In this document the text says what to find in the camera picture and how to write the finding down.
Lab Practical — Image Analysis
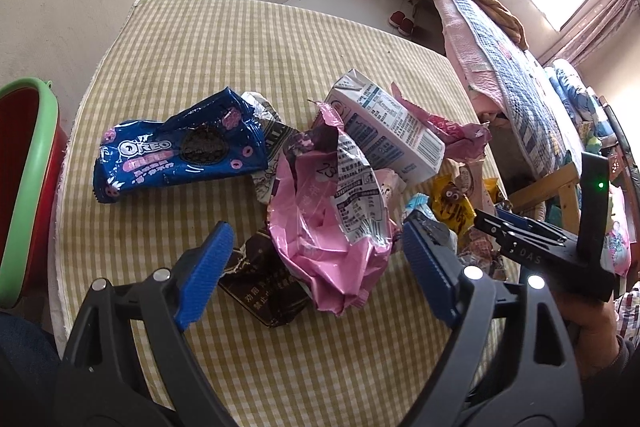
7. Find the patterned paper cup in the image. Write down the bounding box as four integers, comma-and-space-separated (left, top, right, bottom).
242, 92, 302, 206

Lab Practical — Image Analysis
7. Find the dark brown wrapper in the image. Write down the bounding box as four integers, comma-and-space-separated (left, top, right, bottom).
217, 229, 313, 329

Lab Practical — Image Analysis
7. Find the blue checked quilt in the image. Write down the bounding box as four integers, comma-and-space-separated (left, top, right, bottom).
450, 0, 576, 178

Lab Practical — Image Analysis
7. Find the red bucket with green rim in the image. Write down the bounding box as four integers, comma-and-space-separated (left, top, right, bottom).
0, 78, 68, 308

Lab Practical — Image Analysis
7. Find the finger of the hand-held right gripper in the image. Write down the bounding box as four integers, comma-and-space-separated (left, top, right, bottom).
495, 206, 556, 235
474, 208, 568, 254

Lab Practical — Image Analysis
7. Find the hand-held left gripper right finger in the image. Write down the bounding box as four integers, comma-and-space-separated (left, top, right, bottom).
401, 209, 586, 427

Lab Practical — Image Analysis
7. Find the wooden bed frame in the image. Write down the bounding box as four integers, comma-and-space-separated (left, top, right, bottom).
480, 117, 586, 238

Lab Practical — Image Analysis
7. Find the dark pink wrapper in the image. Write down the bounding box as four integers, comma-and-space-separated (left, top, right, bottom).
392, 82, 493, 162

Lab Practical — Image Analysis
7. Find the white milk carton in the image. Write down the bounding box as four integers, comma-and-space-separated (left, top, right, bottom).
324, 68, 446, 185

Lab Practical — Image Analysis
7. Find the cartoon print snack packet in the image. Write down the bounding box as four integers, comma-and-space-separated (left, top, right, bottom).
445, 159, 485, 198

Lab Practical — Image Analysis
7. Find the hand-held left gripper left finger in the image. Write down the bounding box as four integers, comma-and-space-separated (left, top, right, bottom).
54, 221, 236, 427

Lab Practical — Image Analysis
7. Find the light blue wrapper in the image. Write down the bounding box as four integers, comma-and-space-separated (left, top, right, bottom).
402, 193, 436, 222

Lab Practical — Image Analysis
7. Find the light pink small packet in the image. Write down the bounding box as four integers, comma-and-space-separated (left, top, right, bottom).
377, 167, 408, 208

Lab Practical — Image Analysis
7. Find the person's leg in jeans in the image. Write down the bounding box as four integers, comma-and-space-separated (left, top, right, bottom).
0, 312, 66, 427

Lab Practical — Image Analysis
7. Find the person's right hand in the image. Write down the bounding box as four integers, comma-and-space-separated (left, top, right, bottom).
555, 292, 622, 379

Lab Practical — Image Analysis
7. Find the pink and white wrapper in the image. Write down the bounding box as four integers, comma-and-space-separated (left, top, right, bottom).
457, 227, 508, 282

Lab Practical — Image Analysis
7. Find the yellow snack packet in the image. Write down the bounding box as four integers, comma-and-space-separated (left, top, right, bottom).
431, 177, 501, 238

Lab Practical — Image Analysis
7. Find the large pink snack wrapper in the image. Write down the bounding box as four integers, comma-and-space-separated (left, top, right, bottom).
265, 99, 402, 317

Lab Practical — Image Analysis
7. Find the blue cartoon pillow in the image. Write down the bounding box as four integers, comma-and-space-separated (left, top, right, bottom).
545, 59, 606, 148

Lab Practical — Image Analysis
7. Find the checked yellow tablecloth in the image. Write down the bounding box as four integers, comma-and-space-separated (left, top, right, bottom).
52, 0, 511, 427

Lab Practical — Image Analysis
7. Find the patterned pink curtain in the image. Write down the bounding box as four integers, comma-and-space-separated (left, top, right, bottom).
537, 0, 640, 68

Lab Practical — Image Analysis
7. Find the blue cookie packet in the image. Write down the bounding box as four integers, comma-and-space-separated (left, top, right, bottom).
93, 87, 268, 204

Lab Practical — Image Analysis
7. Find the pink bed sheet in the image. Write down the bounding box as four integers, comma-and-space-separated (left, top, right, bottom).
432, 0, 541, 148

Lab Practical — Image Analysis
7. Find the pink printed pillow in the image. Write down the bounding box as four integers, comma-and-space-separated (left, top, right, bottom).
605, 187, 633, 278

